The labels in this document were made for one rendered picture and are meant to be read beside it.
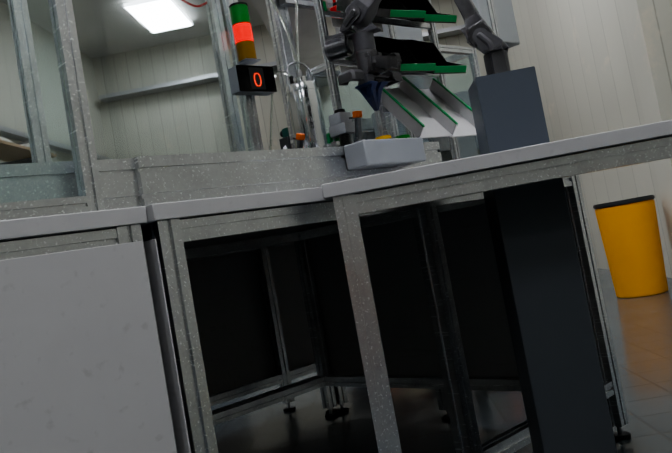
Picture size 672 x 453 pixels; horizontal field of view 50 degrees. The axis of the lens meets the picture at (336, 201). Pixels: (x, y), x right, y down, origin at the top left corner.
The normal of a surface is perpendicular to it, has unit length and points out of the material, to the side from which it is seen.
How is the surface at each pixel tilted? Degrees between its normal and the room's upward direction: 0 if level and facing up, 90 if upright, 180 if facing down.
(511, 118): 90
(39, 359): 90
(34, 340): 90
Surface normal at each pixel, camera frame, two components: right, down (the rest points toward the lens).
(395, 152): 0.66, -0.17
